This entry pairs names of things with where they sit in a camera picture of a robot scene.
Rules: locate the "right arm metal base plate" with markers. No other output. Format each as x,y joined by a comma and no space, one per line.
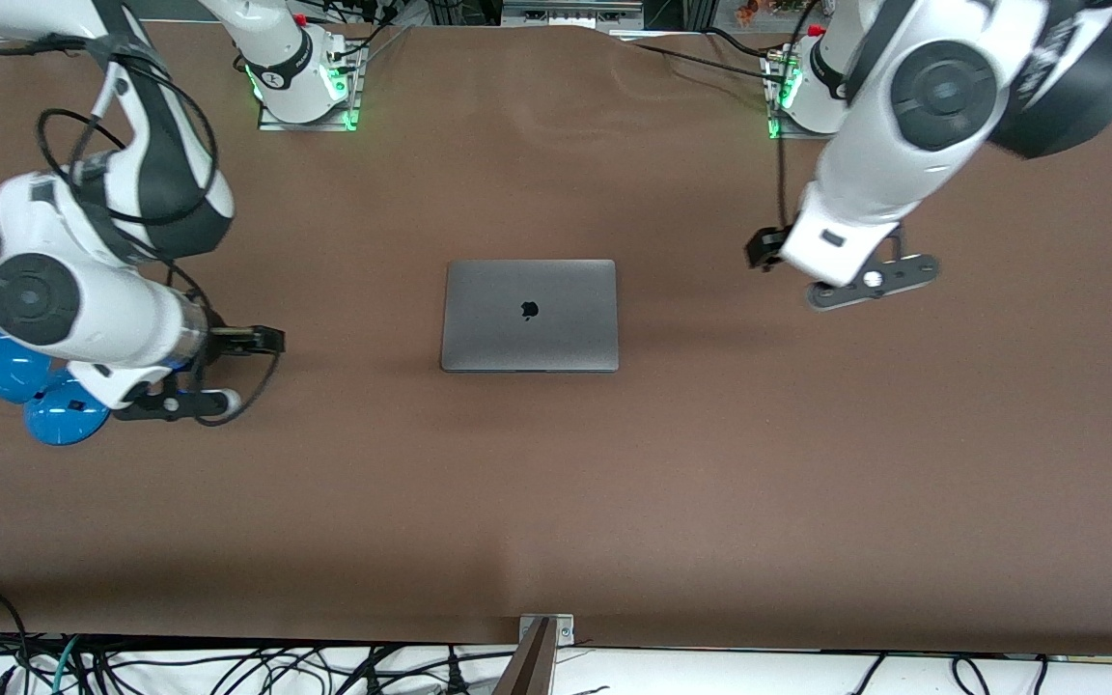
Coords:
355,82

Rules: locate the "brown table cloth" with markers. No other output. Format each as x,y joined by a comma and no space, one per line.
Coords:
807,463

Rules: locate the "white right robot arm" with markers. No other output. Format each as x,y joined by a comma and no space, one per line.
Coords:
122,319

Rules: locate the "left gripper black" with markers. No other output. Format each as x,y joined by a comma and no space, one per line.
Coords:
764,248

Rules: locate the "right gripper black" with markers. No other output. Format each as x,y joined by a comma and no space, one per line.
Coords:
224,340

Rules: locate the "aluminium extrusion frame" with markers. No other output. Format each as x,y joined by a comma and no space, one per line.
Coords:
570,14

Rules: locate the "brown post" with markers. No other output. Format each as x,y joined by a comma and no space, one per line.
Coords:
529,666

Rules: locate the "grey laptop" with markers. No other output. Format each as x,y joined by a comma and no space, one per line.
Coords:
566,328

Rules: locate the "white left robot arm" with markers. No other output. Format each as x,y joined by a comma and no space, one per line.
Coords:
884,164

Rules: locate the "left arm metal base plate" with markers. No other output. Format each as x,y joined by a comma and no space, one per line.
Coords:
773,116

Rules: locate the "small metal bracket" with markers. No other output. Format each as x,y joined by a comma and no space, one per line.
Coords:
566,632

